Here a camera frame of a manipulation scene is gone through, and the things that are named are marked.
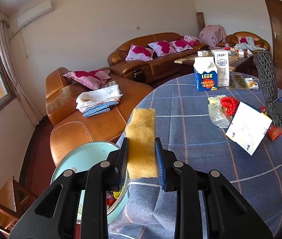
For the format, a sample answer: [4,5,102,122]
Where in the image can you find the white blue carton box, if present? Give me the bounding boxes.
[225,101,272,156]

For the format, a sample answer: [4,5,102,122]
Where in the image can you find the yellow sponge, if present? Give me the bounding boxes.
[125,109,157,180]

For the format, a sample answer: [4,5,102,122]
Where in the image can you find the black knitted cloth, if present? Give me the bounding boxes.
[253,50,282,127]

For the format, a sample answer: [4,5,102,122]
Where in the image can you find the light blue trash bin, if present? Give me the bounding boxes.
[51,138,129,224]

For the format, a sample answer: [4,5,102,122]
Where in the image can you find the red orange snack box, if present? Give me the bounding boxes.
[259,106,282,141]

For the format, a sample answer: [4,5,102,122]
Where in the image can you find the small snack packet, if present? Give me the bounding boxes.
[245,78,259,90]

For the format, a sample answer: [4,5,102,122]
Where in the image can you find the blue plaid tablecloth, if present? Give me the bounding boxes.
[108,74,282,238]

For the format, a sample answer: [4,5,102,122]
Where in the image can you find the brown leather chaise sofa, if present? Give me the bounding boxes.
[46,68,153,165]

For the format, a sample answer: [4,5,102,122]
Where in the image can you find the folded blue striped cloth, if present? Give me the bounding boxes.
[83,101,119,117]

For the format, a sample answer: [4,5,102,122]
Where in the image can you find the red knitted flower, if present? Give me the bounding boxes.
[220,97,240,117]

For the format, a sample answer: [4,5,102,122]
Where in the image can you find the seaweed snack pack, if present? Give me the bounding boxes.
[229,73,249,90]

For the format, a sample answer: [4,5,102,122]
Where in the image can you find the wooden coffee table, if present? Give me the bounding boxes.
[174,50,253,77]

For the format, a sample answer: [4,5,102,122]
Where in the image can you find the folded white cloth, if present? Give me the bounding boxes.
[76,85,123,113]

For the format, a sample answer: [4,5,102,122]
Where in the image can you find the crumpled clear wrapper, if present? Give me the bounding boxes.
[208,95,232,128]

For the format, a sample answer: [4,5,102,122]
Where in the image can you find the white tall milk carton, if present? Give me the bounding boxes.
[212,50,230,87]

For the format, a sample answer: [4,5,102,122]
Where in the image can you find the brown leather armchair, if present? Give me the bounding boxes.
[216,31,270,53]

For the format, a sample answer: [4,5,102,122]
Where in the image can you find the pink pillow on chaise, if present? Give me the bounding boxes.
[63,70,111,90]

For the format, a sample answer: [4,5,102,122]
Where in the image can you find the blue LOOK milk carton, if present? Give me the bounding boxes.
[193,57,218,91]

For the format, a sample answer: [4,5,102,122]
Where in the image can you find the wooden chair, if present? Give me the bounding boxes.
[0,177,38,237]

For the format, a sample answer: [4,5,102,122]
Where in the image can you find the pink covered chair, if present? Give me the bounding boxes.
[199,25,226,47]

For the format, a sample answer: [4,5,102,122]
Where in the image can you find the brown leather long sofa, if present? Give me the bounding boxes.
[107,32,209,84]

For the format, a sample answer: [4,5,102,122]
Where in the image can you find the pink pillow left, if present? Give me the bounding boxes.
[125,44,154,62]

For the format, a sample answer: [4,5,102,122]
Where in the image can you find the pink pillow middle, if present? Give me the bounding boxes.
[148,40,177,57]

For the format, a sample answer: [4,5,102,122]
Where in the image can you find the pink pillow right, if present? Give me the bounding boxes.
[170,40,193,52]

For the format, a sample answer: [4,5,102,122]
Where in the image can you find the white air conditioner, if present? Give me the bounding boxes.
[18,0,53,28]

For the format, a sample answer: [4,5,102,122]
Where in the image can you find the beige curtain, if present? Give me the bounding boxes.
[0,4,43,126]

